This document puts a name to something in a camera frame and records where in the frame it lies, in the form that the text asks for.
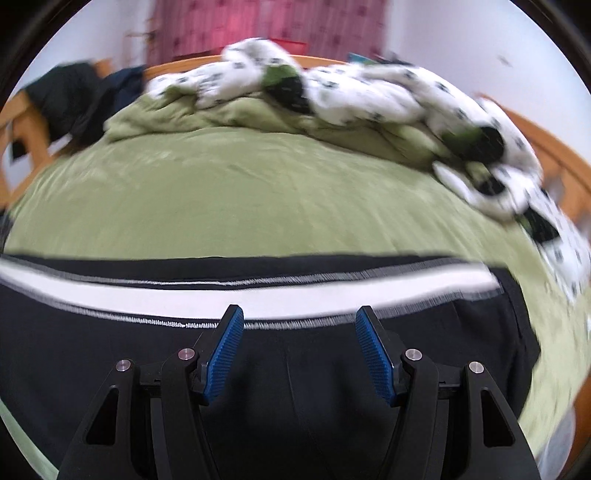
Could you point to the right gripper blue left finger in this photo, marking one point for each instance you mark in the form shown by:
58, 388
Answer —
145, 421

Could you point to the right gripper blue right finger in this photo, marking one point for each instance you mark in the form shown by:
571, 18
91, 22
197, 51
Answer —
452, 423

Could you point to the black sweatpants with white stripe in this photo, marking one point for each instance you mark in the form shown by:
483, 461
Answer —
298, 402

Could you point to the green plush bed blanket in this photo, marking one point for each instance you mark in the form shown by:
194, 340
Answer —
248, 180

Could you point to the white floral quilt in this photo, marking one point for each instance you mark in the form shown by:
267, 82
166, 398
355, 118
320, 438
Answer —
483, 157

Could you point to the navy blue garment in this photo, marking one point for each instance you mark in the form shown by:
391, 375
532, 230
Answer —
127, 85

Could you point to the red patterned curtains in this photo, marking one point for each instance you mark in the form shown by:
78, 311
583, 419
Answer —
327, 28

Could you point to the red chair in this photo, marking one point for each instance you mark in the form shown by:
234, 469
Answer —
293, 47

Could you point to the wooden bed frame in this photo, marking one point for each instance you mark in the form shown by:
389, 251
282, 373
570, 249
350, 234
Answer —
566, 175

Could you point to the black jacket on bed rail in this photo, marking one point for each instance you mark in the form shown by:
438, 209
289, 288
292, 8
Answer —
73, 100

